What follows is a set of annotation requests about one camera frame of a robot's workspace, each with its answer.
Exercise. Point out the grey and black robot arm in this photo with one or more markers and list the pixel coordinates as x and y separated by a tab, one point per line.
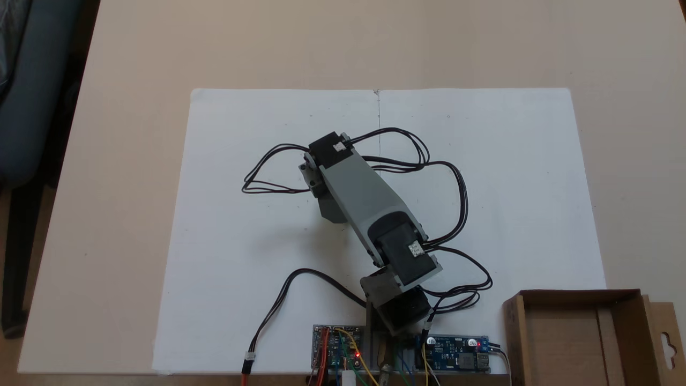
364	198

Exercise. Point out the white paper sheet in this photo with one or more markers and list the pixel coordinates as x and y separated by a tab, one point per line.
225	241
525	187

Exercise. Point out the circuit board with red LED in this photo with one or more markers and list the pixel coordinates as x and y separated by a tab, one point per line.
337	348

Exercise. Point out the blue circuit board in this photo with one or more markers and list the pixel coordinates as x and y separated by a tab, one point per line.
455	356

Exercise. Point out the brown cardboard box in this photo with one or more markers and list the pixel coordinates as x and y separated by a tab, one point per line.
568	343

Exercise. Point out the dark blue chair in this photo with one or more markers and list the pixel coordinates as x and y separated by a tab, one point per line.
32	107

